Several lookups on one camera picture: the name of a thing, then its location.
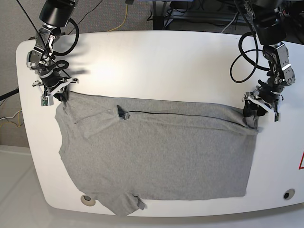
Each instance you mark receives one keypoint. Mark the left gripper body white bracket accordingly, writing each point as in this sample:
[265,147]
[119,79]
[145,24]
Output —
[269,100]

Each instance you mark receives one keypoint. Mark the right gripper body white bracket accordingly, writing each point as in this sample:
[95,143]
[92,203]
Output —
[51,83]

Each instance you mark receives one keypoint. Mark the grey T-shirt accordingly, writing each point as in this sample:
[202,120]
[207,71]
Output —
[122,151]

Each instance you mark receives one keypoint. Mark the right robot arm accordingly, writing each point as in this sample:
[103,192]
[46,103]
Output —
[55,15]

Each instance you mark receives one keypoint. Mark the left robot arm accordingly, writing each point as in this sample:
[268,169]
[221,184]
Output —
[264,21]

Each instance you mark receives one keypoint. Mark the red triangle sticker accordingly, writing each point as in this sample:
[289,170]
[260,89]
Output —
[301,165]

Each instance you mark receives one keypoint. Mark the right table grommet hole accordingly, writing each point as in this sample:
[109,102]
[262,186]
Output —
[289,194]

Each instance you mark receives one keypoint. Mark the table grommet hole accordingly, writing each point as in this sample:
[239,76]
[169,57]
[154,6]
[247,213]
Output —
[87,201]
[289,194]

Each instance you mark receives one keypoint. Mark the left table grommet hole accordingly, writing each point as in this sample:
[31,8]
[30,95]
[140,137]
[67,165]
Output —
[87,201]

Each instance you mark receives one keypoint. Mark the black table leg stand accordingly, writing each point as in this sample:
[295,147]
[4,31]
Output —
[159,12]

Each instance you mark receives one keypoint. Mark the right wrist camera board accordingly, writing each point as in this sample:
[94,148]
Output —
[46,101]

